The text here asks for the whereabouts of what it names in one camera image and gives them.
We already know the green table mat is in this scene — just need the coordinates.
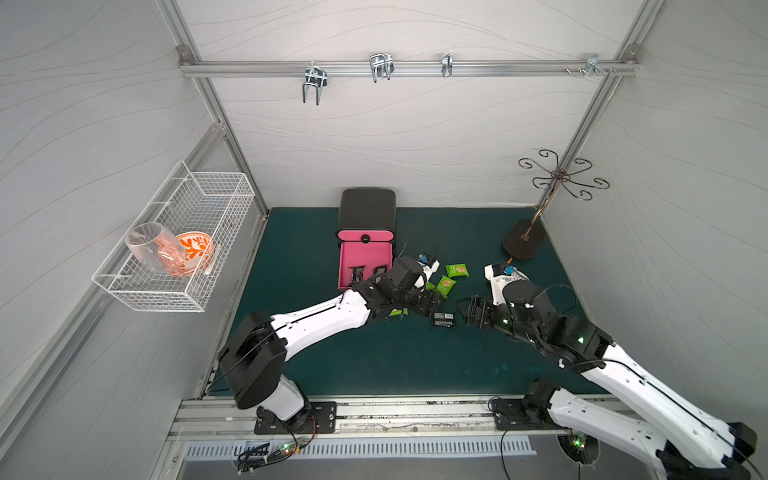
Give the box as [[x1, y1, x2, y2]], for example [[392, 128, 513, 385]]
[[237, 208, 598, 396]]

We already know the black mug tree stand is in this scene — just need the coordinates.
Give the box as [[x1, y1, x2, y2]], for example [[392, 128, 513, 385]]
[[502, 148, 611, 261]]

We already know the black pink drawer cabinet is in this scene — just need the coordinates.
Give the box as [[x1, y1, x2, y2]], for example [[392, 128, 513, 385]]
[[336, 187, 396, 290]]

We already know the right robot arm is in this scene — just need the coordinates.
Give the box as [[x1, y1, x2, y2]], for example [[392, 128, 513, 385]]
[[457, 276, 760, 479]]

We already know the metal hook small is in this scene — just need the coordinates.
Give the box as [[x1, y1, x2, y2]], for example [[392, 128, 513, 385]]
[[441, 53, 453, 78]]

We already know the white wire basket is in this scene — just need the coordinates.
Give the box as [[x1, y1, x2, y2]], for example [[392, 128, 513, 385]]
[[92, 162, 254, 312]]

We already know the metal hook right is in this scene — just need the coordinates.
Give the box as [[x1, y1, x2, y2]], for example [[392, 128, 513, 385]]
[[564, 54, 618, 78]]

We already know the metal hook left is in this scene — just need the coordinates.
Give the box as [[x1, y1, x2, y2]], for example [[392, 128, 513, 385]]
[[302, 66, 328, 106]]

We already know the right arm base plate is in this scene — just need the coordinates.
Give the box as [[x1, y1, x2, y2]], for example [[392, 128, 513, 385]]
[[487, 397, 540, 432]]

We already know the green cookie packet middle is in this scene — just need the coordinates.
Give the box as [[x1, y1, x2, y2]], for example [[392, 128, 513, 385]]
[[434, 275, 457, 298]]

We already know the orange patterned bowl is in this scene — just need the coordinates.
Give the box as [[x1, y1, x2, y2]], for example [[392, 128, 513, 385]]
[[166, 231, 216, 277]]

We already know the metal hook middle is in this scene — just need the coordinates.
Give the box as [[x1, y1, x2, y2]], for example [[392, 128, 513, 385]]
[[369, 53, 394, 83]]

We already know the green cookie packet far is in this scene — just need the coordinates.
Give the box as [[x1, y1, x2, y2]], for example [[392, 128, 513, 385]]
[[446, 263, 470, 278]]

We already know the electronics cable bundle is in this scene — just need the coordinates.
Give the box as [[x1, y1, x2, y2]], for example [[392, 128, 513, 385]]
[[233, 419, 319, 475]]

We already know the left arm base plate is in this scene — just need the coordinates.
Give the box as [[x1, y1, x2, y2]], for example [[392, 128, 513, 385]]
[[254, 401, 338, 435]]

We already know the aluminium cross rail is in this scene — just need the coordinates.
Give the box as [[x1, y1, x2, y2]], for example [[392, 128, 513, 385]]
[[180, 57, 641, 79]]

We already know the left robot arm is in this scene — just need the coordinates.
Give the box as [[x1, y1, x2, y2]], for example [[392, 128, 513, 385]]
[[218, 258, 441, 422]]

